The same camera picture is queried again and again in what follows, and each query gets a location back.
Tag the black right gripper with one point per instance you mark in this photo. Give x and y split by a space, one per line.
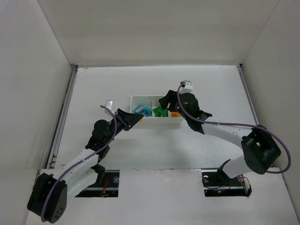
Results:
174 101

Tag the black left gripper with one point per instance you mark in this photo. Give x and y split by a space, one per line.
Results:
123 118

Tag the blue curved lego brick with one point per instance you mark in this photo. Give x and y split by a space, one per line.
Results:
140 109

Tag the green sloped lego brick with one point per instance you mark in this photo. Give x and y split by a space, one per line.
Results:
164 113

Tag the long yellow lego brick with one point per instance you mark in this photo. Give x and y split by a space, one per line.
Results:
175 114

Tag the green lego plate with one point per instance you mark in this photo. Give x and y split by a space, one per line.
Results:
157 111

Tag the blue long lego brick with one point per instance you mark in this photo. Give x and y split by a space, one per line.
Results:
147 112

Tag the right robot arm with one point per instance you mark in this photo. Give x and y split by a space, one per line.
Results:
259 149

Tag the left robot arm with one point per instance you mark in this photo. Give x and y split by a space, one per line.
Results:
51 191

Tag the white three-compartment tray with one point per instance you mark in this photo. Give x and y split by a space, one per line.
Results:
152 111

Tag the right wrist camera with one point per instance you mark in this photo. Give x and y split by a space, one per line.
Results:
186 87

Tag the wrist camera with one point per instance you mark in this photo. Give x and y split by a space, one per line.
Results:
108 108
186 87

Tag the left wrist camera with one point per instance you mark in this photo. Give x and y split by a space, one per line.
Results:
108 108

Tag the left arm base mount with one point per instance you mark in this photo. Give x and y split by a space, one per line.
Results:
105 186

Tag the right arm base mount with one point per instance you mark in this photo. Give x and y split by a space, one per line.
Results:
217 184

